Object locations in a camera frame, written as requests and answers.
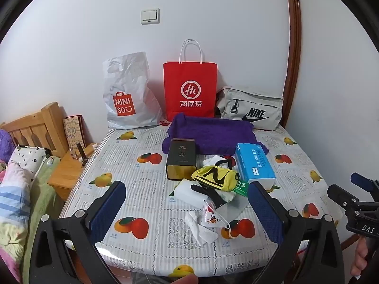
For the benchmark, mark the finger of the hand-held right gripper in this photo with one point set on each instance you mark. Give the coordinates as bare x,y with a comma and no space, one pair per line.
359,180
340,196

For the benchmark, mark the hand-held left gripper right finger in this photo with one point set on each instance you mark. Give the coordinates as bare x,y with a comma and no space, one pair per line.
265,213

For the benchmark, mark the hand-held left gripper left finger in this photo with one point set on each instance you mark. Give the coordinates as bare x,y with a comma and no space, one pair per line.
108,210

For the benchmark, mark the green packet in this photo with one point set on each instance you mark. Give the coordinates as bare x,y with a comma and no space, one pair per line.
240,187

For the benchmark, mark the green cloth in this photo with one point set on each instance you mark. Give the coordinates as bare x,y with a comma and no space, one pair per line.
228,196

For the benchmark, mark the small clear snack packet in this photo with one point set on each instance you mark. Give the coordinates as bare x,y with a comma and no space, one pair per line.
211,216

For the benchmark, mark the white tissue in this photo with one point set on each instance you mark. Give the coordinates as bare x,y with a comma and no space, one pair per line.
204,235

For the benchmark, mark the white glove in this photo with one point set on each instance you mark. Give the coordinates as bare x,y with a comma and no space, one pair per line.
211,161

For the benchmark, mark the white rectangular box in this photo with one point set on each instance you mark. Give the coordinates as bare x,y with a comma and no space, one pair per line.
185,190

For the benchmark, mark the person's right hand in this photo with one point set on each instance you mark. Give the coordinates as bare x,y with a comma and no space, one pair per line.
359,257

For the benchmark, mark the person's left hand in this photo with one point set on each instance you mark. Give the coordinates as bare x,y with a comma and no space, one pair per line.
182,280

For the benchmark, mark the fruit print tablecloth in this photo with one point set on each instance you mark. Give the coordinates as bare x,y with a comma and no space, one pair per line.
148,201

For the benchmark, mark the blue tissue pack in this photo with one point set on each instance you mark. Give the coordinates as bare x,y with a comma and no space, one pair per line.
254,162

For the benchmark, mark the wooden nightstand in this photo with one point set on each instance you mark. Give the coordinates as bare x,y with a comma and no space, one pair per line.
66,171

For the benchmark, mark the small white object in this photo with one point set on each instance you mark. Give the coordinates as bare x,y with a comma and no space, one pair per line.
92,146

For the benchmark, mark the small black object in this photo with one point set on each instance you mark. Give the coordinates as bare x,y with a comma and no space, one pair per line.
80,151

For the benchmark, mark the patterned notebook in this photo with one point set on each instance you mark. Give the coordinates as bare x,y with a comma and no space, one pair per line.
72,130

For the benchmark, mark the dark green tin box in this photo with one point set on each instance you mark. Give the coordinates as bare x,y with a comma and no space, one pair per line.
180,156

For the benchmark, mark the purple towel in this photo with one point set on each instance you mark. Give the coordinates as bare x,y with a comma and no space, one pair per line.
213,133

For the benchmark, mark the white dotted pillow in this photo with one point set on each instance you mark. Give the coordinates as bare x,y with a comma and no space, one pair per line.
26,156

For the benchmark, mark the wooden bed headboard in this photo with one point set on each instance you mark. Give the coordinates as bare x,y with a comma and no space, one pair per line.
50,118

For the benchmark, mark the grey sling bag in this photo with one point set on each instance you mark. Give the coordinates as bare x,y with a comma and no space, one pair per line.
260,100

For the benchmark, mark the purple plush toy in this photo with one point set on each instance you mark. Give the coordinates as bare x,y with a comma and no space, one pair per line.
5,145

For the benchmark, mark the white plastic shopping bag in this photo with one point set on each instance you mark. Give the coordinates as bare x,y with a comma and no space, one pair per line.
130,80

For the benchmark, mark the red paper bag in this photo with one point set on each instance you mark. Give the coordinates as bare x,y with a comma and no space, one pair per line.
189,74

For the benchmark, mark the white light switch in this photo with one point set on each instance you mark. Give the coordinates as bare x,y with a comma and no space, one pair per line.
150,16

